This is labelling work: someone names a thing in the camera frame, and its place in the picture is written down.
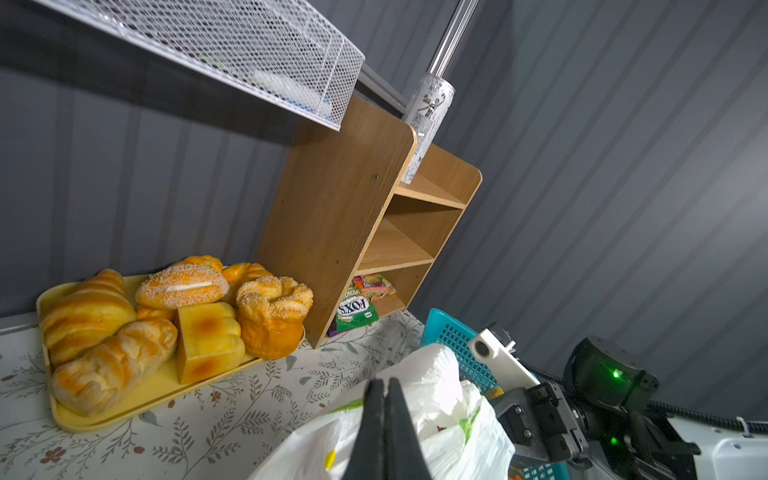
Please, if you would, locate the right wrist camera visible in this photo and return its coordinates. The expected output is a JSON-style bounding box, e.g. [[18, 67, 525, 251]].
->
[[468, 323, 540, 392]]

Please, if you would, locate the white plastic grocery bag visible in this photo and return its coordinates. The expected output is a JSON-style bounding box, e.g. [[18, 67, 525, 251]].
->
[[251, 344, 515, 479]]

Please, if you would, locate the yellow bread tray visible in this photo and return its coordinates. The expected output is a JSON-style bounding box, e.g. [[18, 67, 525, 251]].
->
[[35, 274, 307, 434]]

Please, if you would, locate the pink snack packet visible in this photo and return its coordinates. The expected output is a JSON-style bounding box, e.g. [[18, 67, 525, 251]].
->
[[352, 273, 396, 301]]

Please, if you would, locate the white wire wall basket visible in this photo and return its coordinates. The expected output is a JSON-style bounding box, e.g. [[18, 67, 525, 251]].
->
[[45, 0, 365, 130]]

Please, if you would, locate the floral table mat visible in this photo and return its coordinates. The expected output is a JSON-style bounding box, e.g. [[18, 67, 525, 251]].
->
[[1, 312, 423, 479]]

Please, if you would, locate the bread rolls cluster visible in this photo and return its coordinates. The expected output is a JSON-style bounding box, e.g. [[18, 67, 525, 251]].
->
[[37, 256, 314, 417]]

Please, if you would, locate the green snack packet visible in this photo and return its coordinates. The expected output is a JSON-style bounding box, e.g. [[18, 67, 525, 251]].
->
[[327, 285, 379, 337]]

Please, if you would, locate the wooden shelf unit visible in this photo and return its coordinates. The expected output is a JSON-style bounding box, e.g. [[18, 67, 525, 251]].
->
[[255, 96, 483, 348]]

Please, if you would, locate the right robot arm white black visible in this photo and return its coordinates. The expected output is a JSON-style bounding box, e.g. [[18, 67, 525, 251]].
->
[[491, 336, 767, 479]]

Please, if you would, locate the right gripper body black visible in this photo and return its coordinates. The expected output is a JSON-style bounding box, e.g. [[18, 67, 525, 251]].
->
[[490, 381, 591, 465]]

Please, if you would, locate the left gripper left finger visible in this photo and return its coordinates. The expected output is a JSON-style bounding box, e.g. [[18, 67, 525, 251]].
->
[[342, 379, 385, 480]]

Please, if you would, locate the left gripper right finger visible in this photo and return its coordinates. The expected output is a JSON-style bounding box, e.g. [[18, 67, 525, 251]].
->
[[384, 378, 432, 480]]

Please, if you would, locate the teal plastic fruit basket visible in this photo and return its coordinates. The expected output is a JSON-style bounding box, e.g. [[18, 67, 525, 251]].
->
[[420, 308, 570, 480]]

